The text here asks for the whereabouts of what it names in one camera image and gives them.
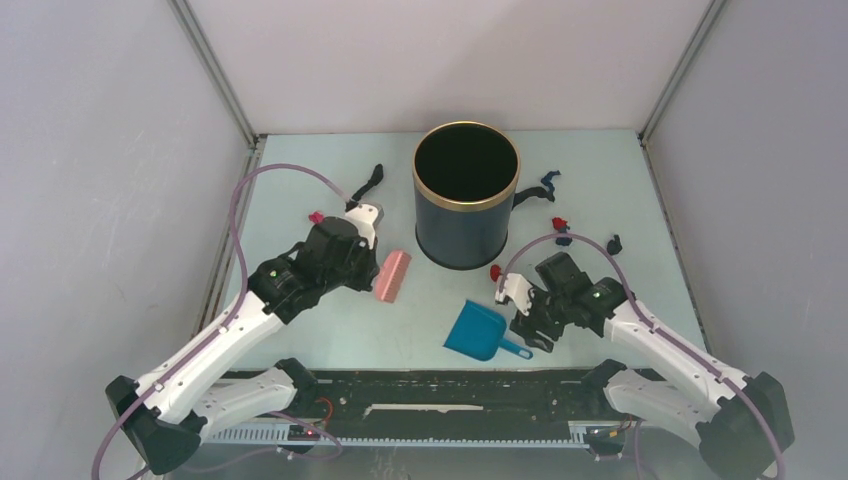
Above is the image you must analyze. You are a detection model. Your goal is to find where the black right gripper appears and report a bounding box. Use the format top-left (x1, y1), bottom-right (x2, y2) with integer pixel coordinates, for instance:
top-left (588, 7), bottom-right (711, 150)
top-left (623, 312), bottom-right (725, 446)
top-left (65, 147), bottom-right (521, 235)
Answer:
top-left (508, 280), bottom-right (571, 355)

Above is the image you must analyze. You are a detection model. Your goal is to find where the blue dustpan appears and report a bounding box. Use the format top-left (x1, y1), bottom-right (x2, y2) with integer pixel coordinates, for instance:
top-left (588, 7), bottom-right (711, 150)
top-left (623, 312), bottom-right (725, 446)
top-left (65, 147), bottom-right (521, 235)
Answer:
top-left (443, 300), bottom-right (534, 361)

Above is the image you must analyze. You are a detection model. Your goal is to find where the pink hand brush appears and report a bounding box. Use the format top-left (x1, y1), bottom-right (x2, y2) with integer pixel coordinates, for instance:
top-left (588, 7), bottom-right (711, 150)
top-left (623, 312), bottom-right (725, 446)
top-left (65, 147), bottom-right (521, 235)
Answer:
top-left (374, 250), bottom-right (411, 303)

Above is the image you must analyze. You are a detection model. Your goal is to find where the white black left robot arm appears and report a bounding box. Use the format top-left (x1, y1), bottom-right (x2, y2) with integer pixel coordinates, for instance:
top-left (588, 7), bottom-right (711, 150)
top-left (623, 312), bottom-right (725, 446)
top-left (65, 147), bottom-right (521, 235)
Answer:
top-left (105, 207), bottom-right (380, 475)

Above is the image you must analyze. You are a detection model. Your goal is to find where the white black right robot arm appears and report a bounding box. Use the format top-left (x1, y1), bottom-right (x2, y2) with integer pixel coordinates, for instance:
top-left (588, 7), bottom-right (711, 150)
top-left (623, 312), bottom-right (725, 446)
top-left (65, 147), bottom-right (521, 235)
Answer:
top-left (493, 252), bottom-right (795, 479)

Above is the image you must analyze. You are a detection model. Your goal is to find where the black paper scrap far left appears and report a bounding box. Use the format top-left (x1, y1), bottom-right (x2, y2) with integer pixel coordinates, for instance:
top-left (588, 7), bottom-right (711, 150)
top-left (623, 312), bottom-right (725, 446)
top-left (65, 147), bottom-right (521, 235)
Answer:
top-left (349, 163), bottom-right (384, 205)

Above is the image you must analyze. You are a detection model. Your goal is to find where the black paper scrap right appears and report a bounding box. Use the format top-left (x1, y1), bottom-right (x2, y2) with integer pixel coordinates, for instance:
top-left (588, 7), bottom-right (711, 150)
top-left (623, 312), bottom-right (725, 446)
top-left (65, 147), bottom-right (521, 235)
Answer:
top-left (606, 234), bottom-right (623, 256)

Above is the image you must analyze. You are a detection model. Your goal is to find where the small electronics board right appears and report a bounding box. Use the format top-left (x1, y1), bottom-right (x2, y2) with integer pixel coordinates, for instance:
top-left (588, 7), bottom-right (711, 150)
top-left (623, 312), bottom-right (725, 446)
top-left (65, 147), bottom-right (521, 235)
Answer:
top-left (586, 428), bottom-right (626, 439)

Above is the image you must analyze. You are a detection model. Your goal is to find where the small electronics board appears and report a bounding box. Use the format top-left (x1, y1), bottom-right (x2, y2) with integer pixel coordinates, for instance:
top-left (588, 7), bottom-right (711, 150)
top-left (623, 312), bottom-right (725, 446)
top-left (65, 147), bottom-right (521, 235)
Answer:
top-left (586, 428), bottom-right (626, 439)
top-left (287, 425), bottom-right (321, 442)

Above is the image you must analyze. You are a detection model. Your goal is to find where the black paper scrap by bin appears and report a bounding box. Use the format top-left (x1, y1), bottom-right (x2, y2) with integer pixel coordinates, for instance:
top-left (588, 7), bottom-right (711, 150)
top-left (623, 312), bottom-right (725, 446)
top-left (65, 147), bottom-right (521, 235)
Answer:
top-left (512, 186), bottom-right (555, 209)

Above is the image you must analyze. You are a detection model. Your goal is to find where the blue paper scrap far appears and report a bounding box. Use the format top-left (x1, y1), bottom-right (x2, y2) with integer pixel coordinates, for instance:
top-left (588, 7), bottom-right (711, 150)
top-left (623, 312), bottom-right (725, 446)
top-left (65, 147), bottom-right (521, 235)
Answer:
top-left (540, 170), bottom-right (561, 192)

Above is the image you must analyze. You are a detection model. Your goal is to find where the dark blue gold-rimmed bin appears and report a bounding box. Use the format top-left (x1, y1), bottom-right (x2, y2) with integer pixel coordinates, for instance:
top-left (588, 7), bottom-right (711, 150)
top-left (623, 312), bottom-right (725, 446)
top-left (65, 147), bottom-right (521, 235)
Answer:
top-left (412, 121), bottom-right (521, 271)

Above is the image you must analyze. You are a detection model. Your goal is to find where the small electronics board left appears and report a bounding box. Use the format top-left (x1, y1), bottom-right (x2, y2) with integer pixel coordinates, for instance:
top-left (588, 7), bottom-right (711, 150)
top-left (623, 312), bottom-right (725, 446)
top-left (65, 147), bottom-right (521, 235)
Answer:
top-left (287, 425), bottom-right (321, 442)

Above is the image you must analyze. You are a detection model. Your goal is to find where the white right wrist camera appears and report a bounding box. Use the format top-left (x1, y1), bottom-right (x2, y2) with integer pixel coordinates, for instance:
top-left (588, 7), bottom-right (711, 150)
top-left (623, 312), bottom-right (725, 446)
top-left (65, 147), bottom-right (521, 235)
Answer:
top-left (494, 273), bottom-right (533, 316)

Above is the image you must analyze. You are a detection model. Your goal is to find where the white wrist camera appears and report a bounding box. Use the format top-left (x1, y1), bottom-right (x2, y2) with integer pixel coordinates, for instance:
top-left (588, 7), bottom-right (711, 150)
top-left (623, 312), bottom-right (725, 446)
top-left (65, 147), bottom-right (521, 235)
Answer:
top-left (494, 273), bottom-right (533, 316)
top-left (344, 203), bottom-right (384, 250)

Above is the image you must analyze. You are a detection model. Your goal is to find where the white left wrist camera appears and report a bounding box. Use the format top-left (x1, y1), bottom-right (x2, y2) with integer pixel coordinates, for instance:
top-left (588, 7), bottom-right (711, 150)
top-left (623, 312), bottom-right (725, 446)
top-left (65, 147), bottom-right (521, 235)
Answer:
top-left (344, 203), bottom-right (384, 250)

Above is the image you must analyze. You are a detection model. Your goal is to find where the left aluminium frame post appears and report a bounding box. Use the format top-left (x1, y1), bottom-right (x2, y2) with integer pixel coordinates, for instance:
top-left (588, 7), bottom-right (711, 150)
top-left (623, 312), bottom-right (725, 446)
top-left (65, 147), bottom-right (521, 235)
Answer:
top-left (166, 0), bottom-right (258, 148)

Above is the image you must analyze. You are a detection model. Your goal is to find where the aluminium frame post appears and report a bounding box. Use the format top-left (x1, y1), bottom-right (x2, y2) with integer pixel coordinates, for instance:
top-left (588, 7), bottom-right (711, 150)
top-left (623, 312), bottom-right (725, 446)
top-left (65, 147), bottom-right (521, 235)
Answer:
top-left (166, 0), bottom-right (258, 148)
top-left (638, 0), bottom-right (730, 148)

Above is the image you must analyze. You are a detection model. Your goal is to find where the black mounting base plate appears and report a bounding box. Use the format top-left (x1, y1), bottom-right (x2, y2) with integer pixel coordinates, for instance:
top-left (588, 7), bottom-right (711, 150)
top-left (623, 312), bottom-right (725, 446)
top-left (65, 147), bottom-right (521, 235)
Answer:
top-left (285, 369), bottom-right (627, 444)

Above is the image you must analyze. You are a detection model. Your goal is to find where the grey slotted cable duct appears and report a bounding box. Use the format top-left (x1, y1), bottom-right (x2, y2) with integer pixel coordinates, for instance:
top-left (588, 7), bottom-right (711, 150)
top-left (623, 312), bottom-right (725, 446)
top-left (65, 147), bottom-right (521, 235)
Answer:
top-left (198, 423), bottom-right (591, 450)

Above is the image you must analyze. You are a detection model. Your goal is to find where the right aluminium frame post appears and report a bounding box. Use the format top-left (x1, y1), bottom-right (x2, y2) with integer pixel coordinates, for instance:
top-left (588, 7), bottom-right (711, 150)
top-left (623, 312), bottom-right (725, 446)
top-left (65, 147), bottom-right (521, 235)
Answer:
top-left (638, 0), bottom-right (730, 148)

